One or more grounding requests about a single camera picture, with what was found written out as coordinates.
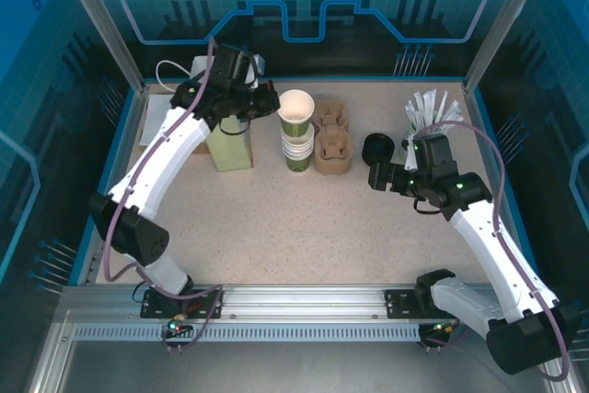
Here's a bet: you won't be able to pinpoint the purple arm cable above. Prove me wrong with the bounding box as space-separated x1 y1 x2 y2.
422 120 572 383
102 37 225 353

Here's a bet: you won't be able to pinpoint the stack of black cup lids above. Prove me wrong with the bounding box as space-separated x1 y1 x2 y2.
362 132 396 167

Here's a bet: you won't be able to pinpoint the stack of white napkins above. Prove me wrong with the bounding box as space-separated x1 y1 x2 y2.
137 93 175 148

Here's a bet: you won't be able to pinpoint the stack of brown pulp carriers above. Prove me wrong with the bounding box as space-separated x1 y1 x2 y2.
313 98 356 177

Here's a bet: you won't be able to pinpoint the aluminium mounting rail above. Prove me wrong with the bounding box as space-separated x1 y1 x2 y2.
59 283 553 320

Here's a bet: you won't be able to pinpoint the grey metal shelf panel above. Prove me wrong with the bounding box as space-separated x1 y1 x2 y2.
27 309 581 393

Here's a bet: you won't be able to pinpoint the green paper bag white handles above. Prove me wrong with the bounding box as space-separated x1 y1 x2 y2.
155 55 254 174

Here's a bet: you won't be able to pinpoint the bundle of white wrapped straws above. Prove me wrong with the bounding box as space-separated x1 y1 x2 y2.
403 87 464 136

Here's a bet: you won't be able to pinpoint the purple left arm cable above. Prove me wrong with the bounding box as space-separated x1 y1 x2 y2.
102 37 225 353

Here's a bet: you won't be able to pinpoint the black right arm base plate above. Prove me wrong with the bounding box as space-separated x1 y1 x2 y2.
383 288 469 320

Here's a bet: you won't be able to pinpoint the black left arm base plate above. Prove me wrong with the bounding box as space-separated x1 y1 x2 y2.
139 285 225 320

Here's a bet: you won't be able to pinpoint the aluminium frame post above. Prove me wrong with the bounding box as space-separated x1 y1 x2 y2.
51 0 149 94
461 0 556 96

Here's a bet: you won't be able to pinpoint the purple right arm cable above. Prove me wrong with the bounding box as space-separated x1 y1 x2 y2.
422 120 572 383

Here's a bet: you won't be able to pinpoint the slotted grey cable duct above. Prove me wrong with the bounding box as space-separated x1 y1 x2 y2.
72 323 423 343

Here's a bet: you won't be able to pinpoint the small lit connector board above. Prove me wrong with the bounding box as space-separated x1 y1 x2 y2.
427 321 456 338
165 313 193 335

